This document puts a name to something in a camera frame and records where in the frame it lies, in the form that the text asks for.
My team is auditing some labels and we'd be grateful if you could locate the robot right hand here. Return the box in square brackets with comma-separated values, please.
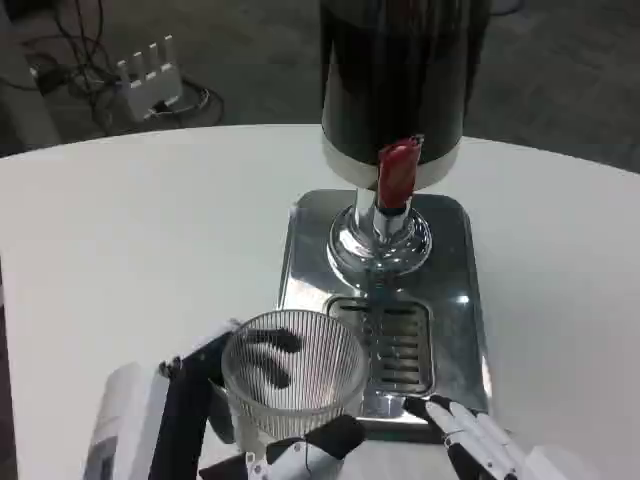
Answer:
[402, 393, 590, 480]

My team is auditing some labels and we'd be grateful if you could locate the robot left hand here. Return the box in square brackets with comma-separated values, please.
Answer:
[82, 317, 367, 480]

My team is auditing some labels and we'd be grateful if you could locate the clear ribbed glass cup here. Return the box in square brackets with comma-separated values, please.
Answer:
[219, 309, 368, 442]

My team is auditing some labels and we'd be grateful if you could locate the slotted drip tray grid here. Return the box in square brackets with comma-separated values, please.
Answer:
[327, 295, 434, 395]

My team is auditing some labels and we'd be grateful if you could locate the steel drip tray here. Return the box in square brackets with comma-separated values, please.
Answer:
[277, 188, 495, 432]

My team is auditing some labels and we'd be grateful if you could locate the white router with antennas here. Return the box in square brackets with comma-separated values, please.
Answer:
[115, 33, 184, 122]

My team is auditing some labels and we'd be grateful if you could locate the black drink dispenser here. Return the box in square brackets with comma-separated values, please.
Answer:
[319, 0, 470, 274]

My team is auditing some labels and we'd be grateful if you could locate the red tap handle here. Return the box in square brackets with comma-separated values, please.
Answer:
[377, 133, 427, 209]

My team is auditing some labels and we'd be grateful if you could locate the white cable loop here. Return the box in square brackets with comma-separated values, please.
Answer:
[148, 82, 212, 119]

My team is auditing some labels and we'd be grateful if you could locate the black cable tangle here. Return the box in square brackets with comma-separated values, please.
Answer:
[22, 0, 226, 132]

